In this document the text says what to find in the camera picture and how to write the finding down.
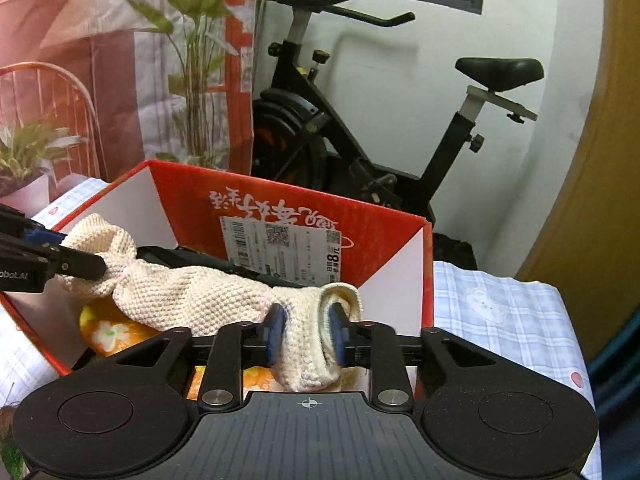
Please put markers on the black bag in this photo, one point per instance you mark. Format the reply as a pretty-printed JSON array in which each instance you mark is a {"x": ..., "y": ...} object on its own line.
[{"x": 452, "y": 252}]

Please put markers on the cream knitted cloth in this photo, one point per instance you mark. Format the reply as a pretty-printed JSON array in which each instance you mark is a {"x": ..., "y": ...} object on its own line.
[{"x": 210, "y": 292}]

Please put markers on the red cardboard box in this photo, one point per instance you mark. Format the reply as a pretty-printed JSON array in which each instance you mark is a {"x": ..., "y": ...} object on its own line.
[{"x": 300, "y": 205}]

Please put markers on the orange floral cloth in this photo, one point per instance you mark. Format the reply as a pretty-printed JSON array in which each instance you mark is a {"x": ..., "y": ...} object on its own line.
[{"x": 115, "y": 332}]

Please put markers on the black exercise bike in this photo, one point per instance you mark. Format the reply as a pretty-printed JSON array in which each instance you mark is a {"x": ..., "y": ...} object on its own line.
[{"x": 340, "y": 125}]

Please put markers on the wooden door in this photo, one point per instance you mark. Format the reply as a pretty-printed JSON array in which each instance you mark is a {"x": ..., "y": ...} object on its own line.
[{"x": 595, "y": 185}]

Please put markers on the blue curtain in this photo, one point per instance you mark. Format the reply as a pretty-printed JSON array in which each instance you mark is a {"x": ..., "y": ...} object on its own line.
[{"x": 617, "y": 410}]

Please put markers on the printed backdrop cloth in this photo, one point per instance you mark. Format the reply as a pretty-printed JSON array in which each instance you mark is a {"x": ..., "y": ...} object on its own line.
[{"x": 100, "y": 60}]

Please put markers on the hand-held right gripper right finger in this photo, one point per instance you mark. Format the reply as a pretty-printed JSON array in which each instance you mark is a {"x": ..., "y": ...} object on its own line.
[{"x": 336, "y": 335}]

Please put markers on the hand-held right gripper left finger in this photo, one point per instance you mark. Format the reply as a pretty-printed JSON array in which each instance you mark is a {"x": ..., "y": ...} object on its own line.
[{"x": 275, "y": 332}]

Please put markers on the black glove with white fingertips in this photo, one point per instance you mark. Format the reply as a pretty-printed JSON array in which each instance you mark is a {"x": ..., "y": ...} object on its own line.
[{"x": 200, "y": 261}]

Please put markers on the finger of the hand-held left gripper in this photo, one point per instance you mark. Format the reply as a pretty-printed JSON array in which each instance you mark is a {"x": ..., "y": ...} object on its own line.
[
  {"x": 80, "y": 265},
  {"x": 45, "y": 238}
]

